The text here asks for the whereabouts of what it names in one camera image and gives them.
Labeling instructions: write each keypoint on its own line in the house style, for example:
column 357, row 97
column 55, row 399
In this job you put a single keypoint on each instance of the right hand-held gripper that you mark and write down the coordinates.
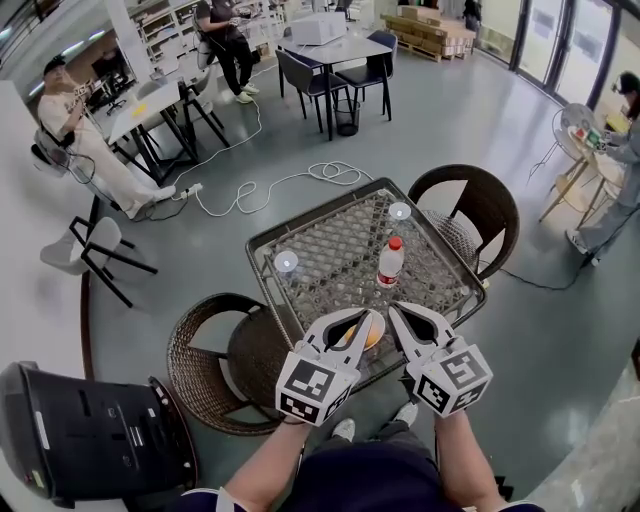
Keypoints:
column 455, row 380

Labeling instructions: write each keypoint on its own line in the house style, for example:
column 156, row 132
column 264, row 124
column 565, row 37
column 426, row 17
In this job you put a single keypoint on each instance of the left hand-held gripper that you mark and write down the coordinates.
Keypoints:
column 305, row 385

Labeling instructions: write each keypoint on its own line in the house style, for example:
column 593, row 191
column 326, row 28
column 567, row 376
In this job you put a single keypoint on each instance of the orange fruit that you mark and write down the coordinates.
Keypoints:
column 354, row 334

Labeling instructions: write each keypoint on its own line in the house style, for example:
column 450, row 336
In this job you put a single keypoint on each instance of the white round plate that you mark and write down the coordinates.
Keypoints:
column 380, row 325

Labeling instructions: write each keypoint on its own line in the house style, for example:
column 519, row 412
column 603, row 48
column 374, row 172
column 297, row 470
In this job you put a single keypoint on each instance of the person's left forearm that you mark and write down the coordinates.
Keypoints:
column 265, row 470

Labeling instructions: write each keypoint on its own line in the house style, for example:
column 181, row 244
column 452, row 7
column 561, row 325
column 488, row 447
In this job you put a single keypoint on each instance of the person's right forearm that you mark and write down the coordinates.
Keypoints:
column 465, row 460

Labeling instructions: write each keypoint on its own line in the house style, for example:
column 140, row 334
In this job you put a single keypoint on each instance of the clear red-capped water bottle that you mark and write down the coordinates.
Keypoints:
column 390, row 267

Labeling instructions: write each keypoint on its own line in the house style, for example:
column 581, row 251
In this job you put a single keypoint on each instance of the person's right white shoe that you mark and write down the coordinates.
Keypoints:
column 406, row 415

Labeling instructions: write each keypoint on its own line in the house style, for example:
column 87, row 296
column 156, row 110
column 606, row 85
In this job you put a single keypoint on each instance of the person's white shoe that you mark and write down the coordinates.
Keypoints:
column 406, row 415
column 344, row 429

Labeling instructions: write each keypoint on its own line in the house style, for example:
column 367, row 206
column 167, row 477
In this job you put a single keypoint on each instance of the glass-top dark wicker table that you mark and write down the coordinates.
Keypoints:
column 340, row 250

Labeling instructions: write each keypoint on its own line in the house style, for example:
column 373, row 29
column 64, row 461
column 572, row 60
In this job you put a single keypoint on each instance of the dark wicker armchair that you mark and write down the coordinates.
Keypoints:
column 495, row 205
column 250, row 350

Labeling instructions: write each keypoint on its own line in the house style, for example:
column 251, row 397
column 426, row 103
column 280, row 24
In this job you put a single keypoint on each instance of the person's left white shoe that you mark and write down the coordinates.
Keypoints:
column 344, row 429

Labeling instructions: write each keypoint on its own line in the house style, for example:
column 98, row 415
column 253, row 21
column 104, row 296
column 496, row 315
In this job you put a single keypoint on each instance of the person's dark trousers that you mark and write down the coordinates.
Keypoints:
column 395, row 435

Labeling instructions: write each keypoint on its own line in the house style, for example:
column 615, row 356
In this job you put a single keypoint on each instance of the person's navy shirt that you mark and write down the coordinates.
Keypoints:
column 365, row 480

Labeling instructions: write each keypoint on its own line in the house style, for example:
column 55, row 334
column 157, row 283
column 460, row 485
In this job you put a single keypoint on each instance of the white power strip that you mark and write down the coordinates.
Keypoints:
column 191, row 191

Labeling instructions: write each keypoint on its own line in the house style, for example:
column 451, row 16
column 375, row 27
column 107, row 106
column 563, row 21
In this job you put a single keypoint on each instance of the round wooden side table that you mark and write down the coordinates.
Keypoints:
column 602, row 157

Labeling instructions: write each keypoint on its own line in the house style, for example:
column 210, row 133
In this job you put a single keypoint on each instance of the white chair with black legs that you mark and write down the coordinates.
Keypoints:
column 100, row 235

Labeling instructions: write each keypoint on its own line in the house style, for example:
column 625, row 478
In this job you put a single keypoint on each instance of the dark blue dining chair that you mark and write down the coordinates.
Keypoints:
column 300, row 70
column 367, row 75

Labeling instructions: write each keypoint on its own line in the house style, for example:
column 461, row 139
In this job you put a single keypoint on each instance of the black wheeled machine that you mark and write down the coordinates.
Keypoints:
column 90, row 435

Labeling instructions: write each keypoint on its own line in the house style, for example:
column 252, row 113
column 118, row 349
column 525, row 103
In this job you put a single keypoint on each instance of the grey-top black-legged table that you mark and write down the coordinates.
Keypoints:
column 345, row 47

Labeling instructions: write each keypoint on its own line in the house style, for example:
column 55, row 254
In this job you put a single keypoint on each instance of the stack of cardboard boxes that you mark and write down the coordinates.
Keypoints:
column 430, row 35

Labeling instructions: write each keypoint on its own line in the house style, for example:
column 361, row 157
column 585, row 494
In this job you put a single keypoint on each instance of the white desk with black legs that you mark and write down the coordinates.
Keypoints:
column 145, row 110

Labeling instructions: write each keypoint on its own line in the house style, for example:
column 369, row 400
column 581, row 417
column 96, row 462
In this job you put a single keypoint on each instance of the white shelving unit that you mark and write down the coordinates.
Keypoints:
column 160, row 30

